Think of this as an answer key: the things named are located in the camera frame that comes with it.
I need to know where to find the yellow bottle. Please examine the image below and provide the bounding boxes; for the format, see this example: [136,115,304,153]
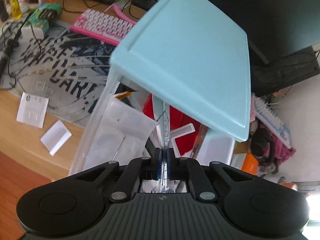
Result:
[6,0,23,21]

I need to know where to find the black computer monitor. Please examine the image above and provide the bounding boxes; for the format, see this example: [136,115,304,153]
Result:
[150,0,320,65]

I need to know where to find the white folded paper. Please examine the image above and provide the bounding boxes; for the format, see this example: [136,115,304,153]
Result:
[40,120,73,156]

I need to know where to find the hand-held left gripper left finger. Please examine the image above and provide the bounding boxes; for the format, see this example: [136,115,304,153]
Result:
[72,148,164,202]

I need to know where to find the white plastic bracket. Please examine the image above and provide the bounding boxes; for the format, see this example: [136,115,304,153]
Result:
[171,123,195,156]

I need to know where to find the red box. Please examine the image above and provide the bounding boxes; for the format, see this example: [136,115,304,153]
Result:
[142,94,208,156]

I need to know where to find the black computer case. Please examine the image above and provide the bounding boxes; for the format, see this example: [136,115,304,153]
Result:
[250,45,320,98]

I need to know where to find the green tissue pack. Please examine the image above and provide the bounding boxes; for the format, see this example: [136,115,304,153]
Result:
[21,4,63,39]

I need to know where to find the orange box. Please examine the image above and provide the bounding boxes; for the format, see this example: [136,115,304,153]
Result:
[240,152,262,176]

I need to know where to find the pink cloth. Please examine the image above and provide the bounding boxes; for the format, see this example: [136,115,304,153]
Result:
[260,122,297,173]

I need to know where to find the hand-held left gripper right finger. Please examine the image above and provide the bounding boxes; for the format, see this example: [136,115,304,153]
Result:
[164,148,258,202]

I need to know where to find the printed grey desk mat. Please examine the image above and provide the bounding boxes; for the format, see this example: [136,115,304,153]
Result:
[0,20,118,125]

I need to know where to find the black headphones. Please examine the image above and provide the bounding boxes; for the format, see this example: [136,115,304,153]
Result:
[250,127,276,161]

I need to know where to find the translucent drawer with blue handle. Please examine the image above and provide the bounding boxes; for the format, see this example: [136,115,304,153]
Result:
[69,72,237,193]

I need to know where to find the white printed leaflet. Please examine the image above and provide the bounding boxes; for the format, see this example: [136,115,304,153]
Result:
[16,92,49,129]

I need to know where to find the pink keyboard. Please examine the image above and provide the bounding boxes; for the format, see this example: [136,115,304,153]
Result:
[70,8,138,46]

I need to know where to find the white and blue keyboard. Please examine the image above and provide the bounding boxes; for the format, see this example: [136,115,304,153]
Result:
[251,94,292,150]

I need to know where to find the black cable on desk mat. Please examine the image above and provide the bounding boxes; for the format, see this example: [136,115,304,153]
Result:
[0,21,29,91]

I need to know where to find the pink coiled cable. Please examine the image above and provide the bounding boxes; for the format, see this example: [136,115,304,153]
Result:
[114,2,137,26]

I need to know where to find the light blue box lid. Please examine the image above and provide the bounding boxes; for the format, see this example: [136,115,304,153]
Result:
[110,0,251,142]

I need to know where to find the white padded envelope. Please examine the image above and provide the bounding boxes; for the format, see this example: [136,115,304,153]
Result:
[84,96,159,171]

